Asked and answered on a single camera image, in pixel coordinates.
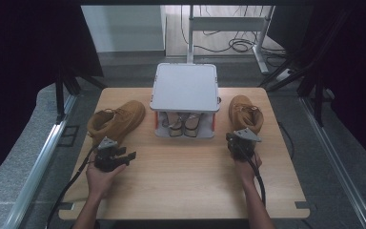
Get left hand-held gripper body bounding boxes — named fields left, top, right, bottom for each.
left=93, top=136, right=131, bottom=174

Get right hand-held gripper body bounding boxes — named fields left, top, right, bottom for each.
left=227, top=127, right=263, bottom=163

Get tan suede boot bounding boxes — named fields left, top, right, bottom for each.
left=228, top=94, right=265, bottom=136
left=87, top=99, right=147, bottom=151

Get silver strap block-heel sandal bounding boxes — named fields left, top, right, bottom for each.
left=161, top=112, right=185, bottom=138
left=183, top=112, right=204, bottom=138

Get white storage box with lid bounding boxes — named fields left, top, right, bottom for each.
left=149, top=62, right=222, bottom=139

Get person's right hand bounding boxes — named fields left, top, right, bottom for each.
left=234, top=151, right=263, bottom=187

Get person's left hand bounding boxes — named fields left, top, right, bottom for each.
left=85, top=160, right=128, bottom=201

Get black metal stand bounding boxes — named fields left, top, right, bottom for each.
left=54, top=61, right=108, bottom=125
left=258, top=58, right=328, bottom=128

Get white power strip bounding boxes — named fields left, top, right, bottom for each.
left=275, top=68, right=293, bottom=83

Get white panel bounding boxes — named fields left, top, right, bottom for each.
left=81, top=4, right=167, bottom=53

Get black curtain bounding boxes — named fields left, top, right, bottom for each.
left=268, top=4, right=366, bottom=177
left=0, top=0, right=105, bottom=193

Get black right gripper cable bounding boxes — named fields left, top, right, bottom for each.
left=234, top=142, right=267, bottom=208

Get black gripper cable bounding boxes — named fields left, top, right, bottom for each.
left=45, top=144, right=100, bottom=229
left=234, top=142, right=267, bottom=208

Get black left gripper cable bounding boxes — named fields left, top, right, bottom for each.
left=45, top=144, right=100, bottom=229

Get aluminium rail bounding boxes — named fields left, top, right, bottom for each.
left=2, top=94, right=78, bottom=229
left=299, top=94, right=366, bottom=229

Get black cables on floor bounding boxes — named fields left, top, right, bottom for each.
left=180, top=4, right=288, bottom=59

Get white metal desk frame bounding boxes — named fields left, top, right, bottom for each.
left=186, top=4, right=276, bottom=76

